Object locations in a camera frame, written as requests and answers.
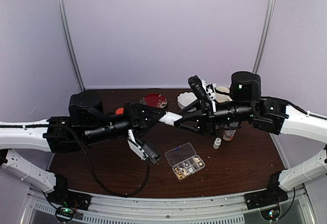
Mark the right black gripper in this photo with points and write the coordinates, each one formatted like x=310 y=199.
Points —
x=206 y=119

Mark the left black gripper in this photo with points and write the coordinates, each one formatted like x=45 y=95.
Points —
x=134 y=112

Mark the small white bottle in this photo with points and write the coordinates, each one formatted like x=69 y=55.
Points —
x=170 y=118
x=217 y=143

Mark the orange pill bottle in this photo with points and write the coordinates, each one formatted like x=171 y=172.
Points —
x=119 y=111

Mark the grey cap supplement bottle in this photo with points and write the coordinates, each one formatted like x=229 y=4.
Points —
x=228 y=133

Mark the clear plastic pill organizer box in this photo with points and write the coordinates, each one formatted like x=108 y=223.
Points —
x=184 y=160

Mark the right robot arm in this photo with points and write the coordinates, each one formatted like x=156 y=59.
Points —
x=268 y=114

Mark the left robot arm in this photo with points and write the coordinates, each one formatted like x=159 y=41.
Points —
x=85 y=126

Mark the white scalloped bowl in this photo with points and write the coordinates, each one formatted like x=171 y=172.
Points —
x=185 y=99

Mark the red floral plate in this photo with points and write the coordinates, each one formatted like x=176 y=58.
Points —
x=154 y=100

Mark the cream ribbed mug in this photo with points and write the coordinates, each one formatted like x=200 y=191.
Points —
x=222 y=94

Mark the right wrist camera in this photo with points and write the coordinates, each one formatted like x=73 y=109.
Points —
x=204 y=91

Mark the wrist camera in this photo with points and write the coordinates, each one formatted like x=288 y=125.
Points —
x=143 y=149
x=204 y=91

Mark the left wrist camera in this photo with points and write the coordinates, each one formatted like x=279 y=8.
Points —
x=143 y=149

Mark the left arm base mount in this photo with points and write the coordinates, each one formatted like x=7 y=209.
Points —
x=72 y=199

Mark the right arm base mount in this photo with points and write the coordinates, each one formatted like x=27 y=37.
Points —
x=264 y=198

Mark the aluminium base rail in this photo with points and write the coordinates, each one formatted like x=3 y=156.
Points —
x=229 y=208

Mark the right aluminium frame post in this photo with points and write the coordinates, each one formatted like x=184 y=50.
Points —
x=270 y=9

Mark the aluminium frame post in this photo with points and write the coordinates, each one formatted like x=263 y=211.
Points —
x=69 y=44
x=270 y=9

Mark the left aluminium frame post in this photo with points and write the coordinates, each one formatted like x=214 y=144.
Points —
x=69 y=44

